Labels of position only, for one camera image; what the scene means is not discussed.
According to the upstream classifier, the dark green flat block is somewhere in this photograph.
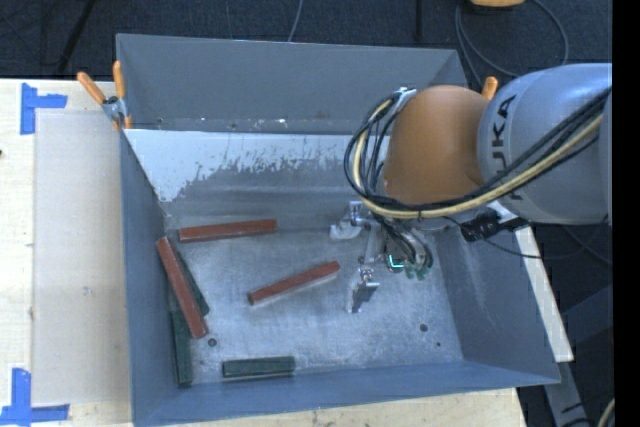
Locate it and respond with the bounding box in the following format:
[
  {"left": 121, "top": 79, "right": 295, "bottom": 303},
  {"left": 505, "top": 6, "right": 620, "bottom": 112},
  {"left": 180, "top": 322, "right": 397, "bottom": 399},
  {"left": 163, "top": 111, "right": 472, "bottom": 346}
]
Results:
[
  {"left": 168, "top": 299, "right": 196, "bottom": 388},
  {"left": 221, "top": 355, "right": 297, "bottom": 381}
]

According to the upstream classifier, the red-brown flat block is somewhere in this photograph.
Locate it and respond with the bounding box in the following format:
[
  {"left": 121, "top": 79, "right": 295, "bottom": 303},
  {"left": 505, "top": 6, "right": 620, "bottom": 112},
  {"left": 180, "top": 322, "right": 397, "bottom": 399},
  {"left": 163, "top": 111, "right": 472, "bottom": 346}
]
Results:
[
  {"left": 246, "top": 260, "right": 343, "bottom": 308},
  {"left": 155, "top": 236, "right": 210, "bottom": 341},
  {"left": 177, "top": 218, "right": 279, "bottom": 244}
]

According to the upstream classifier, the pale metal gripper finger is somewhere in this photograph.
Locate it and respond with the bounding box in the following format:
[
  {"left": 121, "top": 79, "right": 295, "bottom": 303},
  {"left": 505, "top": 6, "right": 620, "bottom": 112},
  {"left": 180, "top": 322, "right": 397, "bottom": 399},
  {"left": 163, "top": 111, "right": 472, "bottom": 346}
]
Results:
[
  {"left": 329, "top": 201, "right": 372, "bottom": 242},
  {"left": 346, "top": 266, "right": 382, "bottom": 315}
]

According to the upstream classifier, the pale wood flat board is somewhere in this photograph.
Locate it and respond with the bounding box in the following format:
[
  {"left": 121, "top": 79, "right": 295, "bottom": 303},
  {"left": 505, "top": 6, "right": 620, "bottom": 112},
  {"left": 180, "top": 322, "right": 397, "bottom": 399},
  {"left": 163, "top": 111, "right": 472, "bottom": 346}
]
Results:
[{"left": 30, "top": 108, "right": 133, "bottom": 407}]

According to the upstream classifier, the black cylinder on white bracket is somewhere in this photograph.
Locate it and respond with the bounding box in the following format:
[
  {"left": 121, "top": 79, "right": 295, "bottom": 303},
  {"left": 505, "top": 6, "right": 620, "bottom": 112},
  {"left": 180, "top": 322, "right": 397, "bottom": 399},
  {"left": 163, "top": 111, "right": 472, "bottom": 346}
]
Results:
[{"left": 458, "top": 207, "right": 532, "bottom": 244}]

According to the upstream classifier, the grey metal bin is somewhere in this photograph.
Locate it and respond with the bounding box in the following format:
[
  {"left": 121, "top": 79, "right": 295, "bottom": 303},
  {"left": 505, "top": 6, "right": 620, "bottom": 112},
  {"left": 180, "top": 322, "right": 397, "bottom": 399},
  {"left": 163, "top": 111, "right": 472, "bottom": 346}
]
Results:
[{"left": 114, "top": 33, "right": 563, "bottom": 427}]

